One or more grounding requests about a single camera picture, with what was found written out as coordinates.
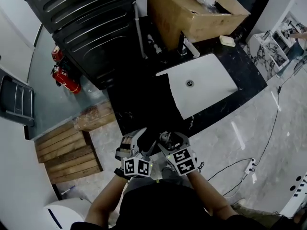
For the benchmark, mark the white sink basin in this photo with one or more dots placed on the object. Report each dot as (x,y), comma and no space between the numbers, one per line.
(206,71)

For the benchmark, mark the large red fire extinguisher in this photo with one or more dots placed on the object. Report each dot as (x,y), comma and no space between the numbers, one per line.
(67,80)

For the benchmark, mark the white power strip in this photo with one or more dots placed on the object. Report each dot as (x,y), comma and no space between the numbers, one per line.
(250,166)

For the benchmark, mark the person's left hand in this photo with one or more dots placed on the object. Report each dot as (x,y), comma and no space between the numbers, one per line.
(126,144)

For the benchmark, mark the black ribbed metal appliance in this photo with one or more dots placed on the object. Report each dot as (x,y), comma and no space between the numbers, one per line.
(72,3)
(100,51)

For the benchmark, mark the black tall cabinet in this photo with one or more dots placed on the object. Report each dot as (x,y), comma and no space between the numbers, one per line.
(254,3)

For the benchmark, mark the white panel with black icon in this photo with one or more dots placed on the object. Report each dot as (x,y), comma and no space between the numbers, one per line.
(140,1)

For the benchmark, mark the grey drain pipe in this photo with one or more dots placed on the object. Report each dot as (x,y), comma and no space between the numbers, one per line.
(138,30)

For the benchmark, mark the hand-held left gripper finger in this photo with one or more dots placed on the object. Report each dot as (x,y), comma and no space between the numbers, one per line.
(148,151)
(135,138)

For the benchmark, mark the white plumbing fitting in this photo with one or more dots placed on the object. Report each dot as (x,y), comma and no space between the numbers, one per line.
(157,49)
(150,39)

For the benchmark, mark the grey metal folding rack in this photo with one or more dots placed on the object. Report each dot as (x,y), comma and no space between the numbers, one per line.
(14,97)

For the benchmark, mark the brown cardboard box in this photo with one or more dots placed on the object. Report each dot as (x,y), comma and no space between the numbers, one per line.
(182,13)

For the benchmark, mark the white curved desk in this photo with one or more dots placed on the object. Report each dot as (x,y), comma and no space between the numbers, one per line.
(297,195)

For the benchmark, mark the person's left forearm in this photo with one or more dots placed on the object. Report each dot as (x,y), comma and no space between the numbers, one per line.
(105,200)

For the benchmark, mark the person's right forearm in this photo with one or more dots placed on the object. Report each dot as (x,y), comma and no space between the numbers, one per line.
(208,195)

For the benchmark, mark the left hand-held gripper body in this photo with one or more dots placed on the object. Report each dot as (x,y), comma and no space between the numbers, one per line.
(135,168)

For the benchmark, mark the chrome faucet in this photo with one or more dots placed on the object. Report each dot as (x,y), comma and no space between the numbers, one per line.
(192,48)

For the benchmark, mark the white and blue pen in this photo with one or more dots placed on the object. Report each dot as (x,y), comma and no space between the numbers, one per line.
(68,190)

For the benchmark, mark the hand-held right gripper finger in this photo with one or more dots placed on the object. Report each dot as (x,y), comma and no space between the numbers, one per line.
(166,150)
(183,139)

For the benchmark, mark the white round bin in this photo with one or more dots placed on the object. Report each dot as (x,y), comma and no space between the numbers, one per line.
(69,212)

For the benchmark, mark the person's black shirt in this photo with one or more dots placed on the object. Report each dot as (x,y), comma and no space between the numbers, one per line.
(163,210)

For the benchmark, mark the black marble vanity counter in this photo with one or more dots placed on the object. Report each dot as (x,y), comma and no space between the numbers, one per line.
(239,63)

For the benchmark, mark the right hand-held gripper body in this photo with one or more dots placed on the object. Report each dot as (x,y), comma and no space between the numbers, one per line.
(183,162)

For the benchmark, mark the white marble pattern cabinet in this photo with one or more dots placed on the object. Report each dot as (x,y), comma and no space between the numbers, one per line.
(266,54)

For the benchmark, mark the small red fire extinguisher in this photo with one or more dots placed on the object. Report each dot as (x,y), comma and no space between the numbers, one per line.
(57,54)

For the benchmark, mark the person's grey trousers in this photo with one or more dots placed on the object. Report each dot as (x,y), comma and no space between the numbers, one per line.
(170,176)

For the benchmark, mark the wooden plank pallet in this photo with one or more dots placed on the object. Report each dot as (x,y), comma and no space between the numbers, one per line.
(67,157)

